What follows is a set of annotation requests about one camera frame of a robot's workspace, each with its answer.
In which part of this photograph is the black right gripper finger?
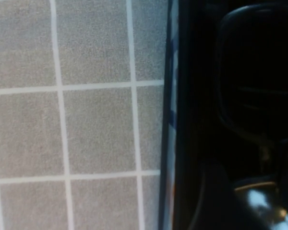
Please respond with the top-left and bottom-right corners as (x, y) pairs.
(188, 162), (238, 230)

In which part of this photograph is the black box with white sides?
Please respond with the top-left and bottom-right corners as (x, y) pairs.
(157, 0), (288, 230)

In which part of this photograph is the grey white-grid tablecloth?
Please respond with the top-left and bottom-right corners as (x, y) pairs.
(0, 0), (169, 230)

